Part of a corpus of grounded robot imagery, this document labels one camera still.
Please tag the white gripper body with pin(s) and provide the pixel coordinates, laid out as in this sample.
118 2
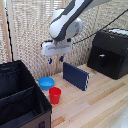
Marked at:
56 48

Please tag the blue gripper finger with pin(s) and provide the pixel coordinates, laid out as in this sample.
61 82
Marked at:
61 59
50 61

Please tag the light blue bowl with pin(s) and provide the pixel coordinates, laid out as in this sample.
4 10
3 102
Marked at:
46 82

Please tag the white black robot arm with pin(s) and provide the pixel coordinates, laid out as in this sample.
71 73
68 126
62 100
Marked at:
63 23

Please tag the red plastic cup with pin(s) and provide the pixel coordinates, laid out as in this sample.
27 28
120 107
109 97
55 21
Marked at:
55 95

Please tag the dark blue rectangular block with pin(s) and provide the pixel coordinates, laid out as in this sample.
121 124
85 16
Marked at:
76 76

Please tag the black fabric storage bin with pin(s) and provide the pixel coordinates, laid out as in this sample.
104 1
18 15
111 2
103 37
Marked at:
20 96

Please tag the black hard case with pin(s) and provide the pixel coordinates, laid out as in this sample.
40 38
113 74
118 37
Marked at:
110 53

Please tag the white object on case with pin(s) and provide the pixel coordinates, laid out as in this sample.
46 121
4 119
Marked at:
119 31

